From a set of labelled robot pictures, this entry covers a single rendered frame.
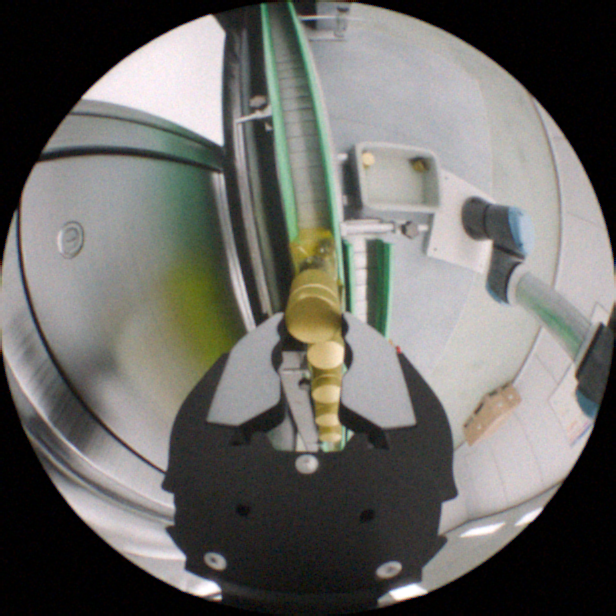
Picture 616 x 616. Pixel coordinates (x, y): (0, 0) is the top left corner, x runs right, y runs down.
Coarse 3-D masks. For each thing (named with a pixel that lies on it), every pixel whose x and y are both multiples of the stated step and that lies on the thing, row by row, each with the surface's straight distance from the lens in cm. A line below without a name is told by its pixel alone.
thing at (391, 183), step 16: (368, 144) 50; (384, 144) 51; (384, 160) 58; (400, 160) 60; (416, 160) 62; (432, 160) 58; (368, 176) 55; (384, 176) 57; (400, 176) 58; (416, 176) 61; (432, 176) 58; (368, 192) 55; (384, 192) 56; (400, 192) 58; (416, 192) 60; (432, 192) 58; (368, 208) 48; (384, 208) 48; (400, 208) 50; (416, 208) 52; (432, 208) 54
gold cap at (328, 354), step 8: (336, 336) 18; (312, 344) 17; (320, 344) 17; (328, 344) 17; (336, 344) 17; (312, 352) 18; (320, 352) 18; (328, 352) 18; (336, 352) 18; (312, 360) 18; (320, 360) 18; (328, 360) 18; (336, 360) 18; (328, 368) 19
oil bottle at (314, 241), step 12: (312, 228) 38; (324, 228) 35; (300, 240) 23; (312, 240) 23; (324, 240) 22; (300, 252) 21; (312, 252) 21; (324, 252) 21; (336, 252) 22; (300, 264) 21; (336, 264) 22; (336, 276) 22
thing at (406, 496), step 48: (192, 480) 7; (240, 480) 6; (288, 480) 6; (336, 480) 6; (384, 480) 6; (432, 480) 6; (192, 528) 6; (240, 528) 6; (288, 528) 6; (336, 528) 6; (384, 528) 6; (432, 528) 6; (240, 576) 6; (288, 576) 6; (336, 576) 6; (384, 576) 6
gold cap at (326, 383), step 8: (312, 368) 24; (320, 368) 23; (336, 368) 23; (320, 376) 22; (328, 376) 22; (336, 376) 22; (312, 384) 23; (320, 384) 21; (328, 384) 21; (336, 384) 21; (312, 392) 22; (320, 392) 22; (328, 392) 22; (336, 392) 22; (320, 400) 23; (328, 400) 23; (336, 400) 23
